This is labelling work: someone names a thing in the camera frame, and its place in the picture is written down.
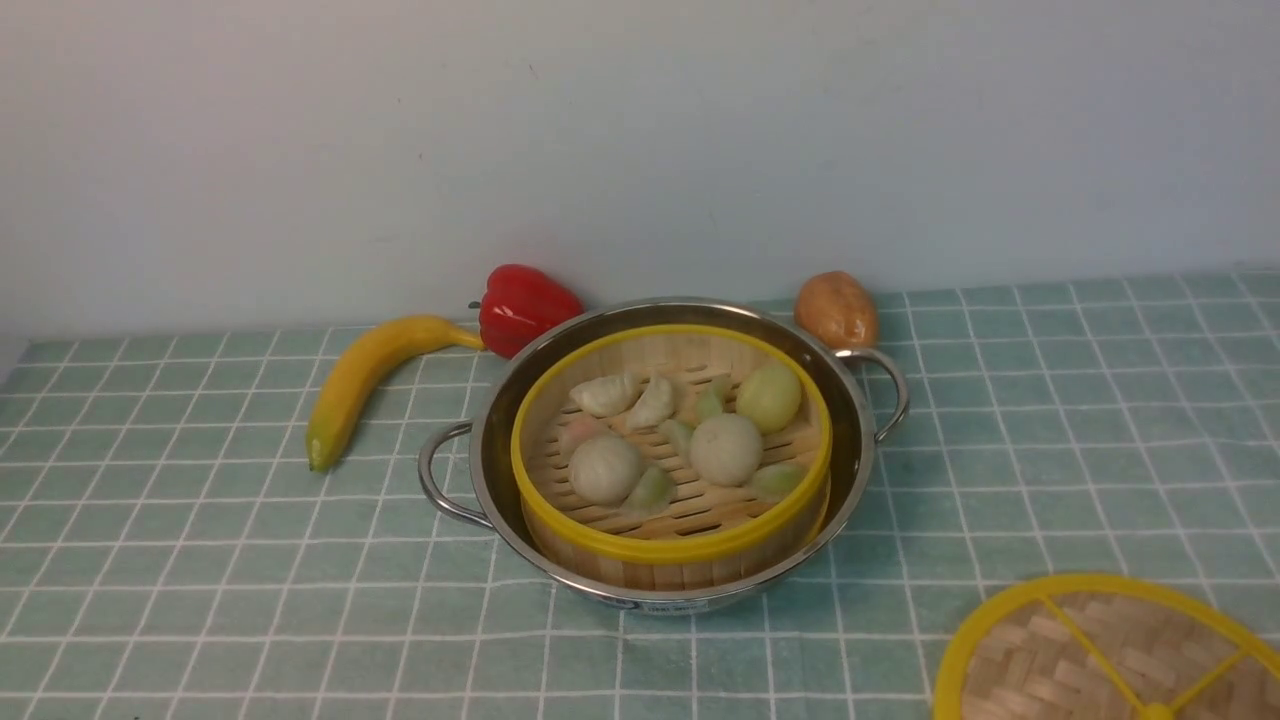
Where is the brown potato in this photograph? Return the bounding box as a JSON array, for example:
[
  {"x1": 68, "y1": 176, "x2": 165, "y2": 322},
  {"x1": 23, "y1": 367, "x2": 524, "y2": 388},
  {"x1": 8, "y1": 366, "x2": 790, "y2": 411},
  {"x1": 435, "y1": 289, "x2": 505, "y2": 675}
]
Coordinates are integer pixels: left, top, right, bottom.
[{"x1": 794, "y1": 270, "x2": 881, "y2": 350}]

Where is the round white bun right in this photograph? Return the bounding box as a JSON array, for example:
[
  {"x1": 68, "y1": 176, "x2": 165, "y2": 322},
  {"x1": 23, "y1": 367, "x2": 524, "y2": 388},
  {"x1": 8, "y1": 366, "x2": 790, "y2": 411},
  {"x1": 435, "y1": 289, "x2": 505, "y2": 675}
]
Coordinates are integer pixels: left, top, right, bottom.
[{"x1": 689, "y1": 413, "x2": 763, "y2": 487}]

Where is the green checkered tablecloth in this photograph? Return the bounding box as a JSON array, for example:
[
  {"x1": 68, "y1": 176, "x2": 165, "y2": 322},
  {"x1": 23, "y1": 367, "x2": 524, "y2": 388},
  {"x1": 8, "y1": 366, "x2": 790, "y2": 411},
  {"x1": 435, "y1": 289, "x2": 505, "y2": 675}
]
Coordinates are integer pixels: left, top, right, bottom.
[{"x1": 1, "y1": 270, "x2": 1279, "y2": 719}]

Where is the green dumpling front left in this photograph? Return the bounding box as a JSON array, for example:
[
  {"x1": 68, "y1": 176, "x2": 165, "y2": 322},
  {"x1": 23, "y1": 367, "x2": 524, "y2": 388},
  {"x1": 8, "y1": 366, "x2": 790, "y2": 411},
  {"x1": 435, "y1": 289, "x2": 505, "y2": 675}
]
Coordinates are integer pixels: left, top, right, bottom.
[{"x1": 620, "y1": 464, "x2": 677, "y2": 518}]

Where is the green dumpling back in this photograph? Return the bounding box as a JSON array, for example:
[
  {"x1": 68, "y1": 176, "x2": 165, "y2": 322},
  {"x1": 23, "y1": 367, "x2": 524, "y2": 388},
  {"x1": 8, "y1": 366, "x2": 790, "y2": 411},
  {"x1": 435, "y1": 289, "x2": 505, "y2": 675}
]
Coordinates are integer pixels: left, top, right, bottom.
[{"x1": 694, "y1": 374, "x2": 733, "y2": 424}]

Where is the white dumpling right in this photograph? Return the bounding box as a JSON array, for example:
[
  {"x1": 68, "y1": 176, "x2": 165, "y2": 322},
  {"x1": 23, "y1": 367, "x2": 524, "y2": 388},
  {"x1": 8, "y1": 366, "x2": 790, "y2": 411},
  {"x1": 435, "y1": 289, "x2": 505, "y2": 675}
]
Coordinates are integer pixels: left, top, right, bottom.
[{"x1": 625, "y1": 372, "x2": 677, "y2": 432}]

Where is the pink dumpling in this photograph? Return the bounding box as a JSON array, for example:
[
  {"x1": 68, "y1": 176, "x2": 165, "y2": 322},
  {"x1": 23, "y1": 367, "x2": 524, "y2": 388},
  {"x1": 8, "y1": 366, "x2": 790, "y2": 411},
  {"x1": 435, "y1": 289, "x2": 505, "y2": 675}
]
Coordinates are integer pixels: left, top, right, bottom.
[{"x1": 557, "y1": 415, "x2": 613, "y2": 462}]

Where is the yellow-green bun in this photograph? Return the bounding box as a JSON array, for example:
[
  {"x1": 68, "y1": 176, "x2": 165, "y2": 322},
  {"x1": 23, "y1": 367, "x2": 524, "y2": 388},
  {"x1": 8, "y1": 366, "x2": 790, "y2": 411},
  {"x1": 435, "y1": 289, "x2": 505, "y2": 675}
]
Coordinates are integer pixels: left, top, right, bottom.
[{"x1": 735, "y1": 361, "x2": 804, "y2": 436}]

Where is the green dumpling centre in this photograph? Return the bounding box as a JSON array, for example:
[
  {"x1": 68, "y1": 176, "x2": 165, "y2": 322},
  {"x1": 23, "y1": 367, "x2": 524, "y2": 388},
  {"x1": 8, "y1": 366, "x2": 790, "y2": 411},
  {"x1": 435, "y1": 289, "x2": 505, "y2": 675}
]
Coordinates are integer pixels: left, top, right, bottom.
[{"x1": 658, "y1": 418, "x2": 692, "y2": 465}]

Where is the round white bun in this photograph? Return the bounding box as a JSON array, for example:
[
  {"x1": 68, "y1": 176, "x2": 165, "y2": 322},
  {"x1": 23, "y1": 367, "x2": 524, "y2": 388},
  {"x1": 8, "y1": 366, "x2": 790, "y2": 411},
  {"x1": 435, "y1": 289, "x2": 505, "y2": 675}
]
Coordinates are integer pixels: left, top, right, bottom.
[
  {"x1": 689, "y1": 413, "x2": 763, "y2": 487},
  {"x1": 568, "y1": 434, "x2": 646, "y2": 506}
]

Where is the yellow banana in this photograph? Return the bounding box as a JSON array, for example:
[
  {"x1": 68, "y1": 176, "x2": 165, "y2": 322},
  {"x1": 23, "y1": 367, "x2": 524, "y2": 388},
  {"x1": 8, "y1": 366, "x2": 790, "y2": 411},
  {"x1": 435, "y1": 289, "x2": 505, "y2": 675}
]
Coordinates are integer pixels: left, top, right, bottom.
[{"x1": 305, "y1": 314, "x2": 486, "y2": 474}]

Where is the white dumpling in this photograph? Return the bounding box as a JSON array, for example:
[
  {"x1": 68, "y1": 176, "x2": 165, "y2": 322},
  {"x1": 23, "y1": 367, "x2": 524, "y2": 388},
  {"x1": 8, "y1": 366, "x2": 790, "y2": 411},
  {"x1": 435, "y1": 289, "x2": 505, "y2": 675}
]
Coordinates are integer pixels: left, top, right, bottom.
[
  {"x1": 570, "y1": 372, "x2": 641, "y2": 419},
  {"x1": 625, "y1": 372, "x2": 677, "y2": 432}
]

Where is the round white bun left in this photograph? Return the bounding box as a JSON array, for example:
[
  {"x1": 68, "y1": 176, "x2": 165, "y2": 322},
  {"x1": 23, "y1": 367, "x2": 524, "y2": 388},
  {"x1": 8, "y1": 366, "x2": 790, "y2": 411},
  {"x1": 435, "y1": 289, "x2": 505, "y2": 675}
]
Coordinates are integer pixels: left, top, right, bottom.
[{"x1": 568, "y1": 434, "x2": 646, "y2": 506}]

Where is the green dumpling front right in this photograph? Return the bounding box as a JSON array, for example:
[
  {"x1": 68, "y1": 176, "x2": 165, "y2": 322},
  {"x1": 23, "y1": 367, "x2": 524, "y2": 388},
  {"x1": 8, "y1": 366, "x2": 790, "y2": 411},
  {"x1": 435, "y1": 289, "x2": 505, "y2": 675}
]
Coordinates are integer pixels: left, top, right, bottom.
[{"x1": 748, "y1": 462, "x2": 809, "y2": 503}]

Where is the white dumpling left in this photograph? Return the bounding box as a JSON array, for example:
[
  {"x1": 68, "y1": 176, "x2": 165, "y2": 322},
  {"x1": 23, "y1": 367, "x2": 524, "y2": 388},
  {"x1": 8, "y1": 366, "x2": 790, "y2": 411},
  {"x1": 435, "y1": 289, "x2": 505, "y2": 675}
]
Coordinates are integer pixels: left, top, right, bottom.
[{"x1": 570, "y1": 372, "x2": 641, "y2": 419}]

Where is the red bell pepper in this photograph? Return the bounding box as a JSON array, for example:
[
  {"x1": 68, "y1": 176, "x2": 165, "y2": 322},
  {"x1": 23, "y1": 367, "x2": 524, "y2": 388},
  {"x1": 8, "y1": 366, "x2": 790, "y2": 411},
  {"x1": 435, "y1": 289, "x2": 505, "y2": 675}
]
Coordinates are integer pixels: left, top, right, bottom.
[{"x1": 474, "y1": 263, "x2": 586, "y2": 359}]

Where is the yellow-rimmed bamboo steamer basket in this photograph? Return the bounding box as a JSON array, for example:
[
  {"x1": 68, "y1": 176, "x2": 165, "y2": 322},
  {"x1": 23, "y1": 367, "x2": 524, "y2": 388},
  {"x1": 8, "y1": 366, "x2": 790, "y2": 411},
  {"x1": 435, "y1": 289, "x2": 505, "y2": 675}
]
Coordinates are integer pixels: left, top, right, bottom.
[{"x1": 509, "y1": 324, "x2": 835, "y2": 592}]

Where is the yellow-rimmed bamboo steamer lid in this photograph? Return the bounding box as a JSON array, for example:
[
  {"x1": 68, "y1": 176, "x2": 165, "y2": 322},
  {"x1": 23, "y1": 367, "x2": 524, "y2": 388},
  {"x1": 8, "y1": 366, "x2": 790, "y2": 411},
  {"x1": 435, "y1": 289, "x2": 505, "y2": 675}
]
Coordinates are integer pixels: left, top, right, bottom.
[{"x1": 932, "y1": 574, "x2": 1279, "y2": 719}]

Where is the stainless steel pot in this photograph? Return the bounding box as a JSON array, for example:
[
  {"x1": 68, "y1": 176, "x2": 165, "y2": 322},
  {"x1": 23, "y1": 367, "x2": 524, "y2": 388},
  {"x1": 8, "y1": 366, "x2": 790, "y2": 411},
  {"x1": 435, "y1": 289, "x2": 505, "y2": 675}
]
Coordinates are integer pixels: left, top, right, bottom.
[{"x1": 419, "y1": 297, "x2": 909, "y2": 616}]

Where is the green dumpling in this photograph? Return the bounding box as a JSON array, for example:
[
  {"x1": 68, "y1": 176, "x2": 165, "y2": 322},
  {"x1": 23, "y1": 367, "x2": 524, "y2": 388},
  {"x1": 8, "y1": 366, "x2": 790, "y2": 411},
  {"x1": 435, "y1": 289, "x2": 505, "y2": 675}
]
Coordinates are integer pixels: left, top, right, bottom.
[
  {"x1": 694, "y1": 374, "x2": 733, "y2": 424},
  {"x1": 658, "y1": 418, "x2": 692, "y2": 465},
  {"x1": 748, "y1": 462, "x2": 809, "y2": 503},
  {"x1": 620, "y1": 464, "x2": 677, "y2": 518}
]

